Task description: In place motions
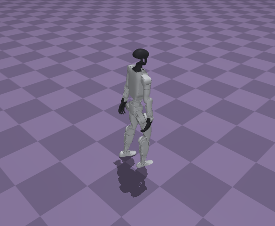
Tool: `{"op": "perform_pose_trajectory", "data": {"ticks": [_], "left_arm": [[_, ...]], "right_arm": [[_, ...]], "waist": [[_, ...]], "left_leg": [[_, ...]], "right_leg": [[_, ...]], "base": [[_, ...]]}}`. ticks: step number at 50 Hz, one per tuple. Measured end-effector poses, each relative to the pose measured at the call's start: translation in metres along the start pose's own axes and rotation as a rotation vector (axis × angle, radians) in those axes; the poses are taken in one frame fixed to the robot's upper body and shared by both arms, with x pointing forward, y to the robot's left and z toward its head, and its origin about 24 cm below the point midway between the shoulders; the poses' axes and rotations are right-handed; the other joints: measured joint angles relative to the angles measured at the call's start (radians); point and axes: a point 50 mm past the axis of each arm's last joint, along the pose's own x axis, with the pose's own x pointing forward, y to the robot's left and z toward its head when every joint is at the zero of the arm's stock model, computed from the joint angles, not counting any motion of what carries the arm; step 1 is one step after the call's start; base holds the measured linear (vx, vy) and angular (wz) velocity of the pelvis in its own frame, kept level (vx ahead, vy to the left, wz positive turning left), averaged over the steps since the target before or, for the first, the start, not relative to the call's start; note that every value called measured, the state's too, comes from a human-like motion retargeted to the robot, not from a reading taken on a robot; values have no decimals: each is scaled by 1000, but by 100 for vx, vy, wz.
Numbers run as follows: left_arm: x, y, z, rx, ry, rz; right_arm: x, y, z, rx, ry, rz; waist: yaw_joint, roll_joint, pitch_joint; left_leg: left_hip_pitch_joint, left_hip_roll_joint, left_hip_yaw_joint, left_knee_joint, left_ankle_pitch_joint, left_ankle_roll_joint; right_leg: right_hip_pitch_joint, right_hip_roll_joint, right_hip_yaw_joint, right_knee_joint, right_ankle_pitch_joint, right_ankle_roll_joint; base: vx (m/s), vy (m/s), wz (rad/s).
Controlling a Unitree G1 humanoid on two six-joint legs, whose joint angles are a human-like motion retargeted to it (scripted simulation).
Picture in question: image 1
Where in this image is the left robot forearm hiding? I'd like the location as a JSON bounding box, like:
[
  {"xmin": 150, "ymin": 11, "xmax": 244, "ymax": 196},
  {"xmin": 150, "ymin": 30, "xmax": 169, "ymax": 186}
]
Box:
[{"xmin": 122, "ymin": 84, "xmax": 129, "ymax": 102}]

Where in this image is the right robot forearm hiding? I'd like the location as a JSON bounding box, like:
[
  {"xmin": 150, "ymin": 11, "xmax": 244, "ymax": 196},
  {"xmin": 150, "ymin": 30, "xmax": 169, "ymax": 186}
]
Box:
[{"xmin": 145, "ymin": 98, "xmax": 154, "ymax": 122}]

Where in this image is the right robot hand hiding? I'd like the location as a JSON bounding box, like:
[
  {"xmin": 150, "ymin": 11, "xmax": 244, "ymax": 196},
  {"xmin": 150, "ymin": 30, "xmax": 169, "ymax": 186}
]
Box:
[{"xmin": 140, "ymin": 118, "xmax": 152, "ymax": 132}]

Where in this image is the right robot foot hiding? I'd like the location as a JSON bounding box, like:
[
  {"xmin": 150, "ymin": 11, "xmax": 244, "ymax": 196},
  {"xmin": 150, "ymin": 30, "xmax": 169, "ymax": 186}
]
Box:
[{"xmin": 136, "ymin": 160, "xmax": 153, "ymax": 168}]

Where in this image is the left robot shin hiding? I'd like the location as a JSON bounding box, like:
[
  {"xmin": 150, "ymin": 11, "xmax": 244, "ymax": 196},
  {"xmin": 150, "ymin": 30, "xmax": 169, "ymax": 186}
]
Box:
[{"xmin": 123, "ymin": 125, "xmax": 135, "ymax": 153}]

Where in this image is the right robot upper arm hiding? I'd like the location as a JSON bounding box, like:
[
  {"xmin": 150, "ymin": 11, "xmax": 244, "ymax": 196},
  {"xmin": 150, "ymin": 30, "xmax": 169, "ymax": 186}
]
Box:
[{"xmin": 141, "ymin": 74, "xmax": 152, "ymax": 104}]

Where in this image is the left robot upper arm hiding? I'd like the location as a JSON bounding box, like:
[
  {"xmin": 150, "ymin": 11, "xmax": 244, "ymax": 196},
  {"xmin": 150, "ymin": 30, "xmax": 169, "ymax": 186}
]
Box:
[{"xmin": 126, "ymin": 65, "xmax": 133, "ymax": 87}]

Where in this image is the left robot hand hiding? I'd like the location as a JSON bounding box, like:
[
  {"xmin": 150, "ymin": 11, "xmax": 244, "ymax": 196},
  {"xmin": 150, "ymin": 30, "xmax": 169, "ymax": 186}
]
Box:
[{"xmin": 118, "ymin": 98, "xmax": 127, "ymax": 114}]

